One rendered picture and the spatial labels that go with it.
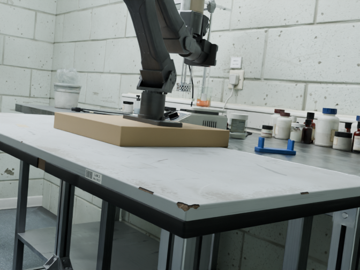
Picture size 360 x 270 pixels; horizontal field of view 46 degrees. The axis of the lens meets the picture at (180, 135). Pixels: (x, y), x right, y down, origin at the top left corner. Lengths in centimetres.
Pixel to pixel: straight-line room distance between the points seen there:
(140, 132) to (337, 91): 95
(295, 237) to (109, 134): 47
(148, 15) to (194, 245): 64
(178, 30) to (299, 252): 60
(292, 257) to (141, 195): 56
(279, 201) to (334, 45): 120
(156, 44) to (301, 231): 54
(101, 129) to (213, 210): 52
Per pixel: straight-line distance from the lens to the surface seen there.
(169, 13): 110
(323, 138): 150
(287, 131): 161
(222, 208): 49
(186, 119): 131
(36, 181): 374
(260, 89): 189
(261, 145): 108
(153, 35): 103
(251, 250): 196
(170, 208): 48
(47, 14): 370
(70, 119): 109
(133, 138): 91
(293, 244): 101
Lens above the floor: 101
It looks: 5 degrees down
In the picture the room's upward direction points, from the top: 6 degrees clockwise
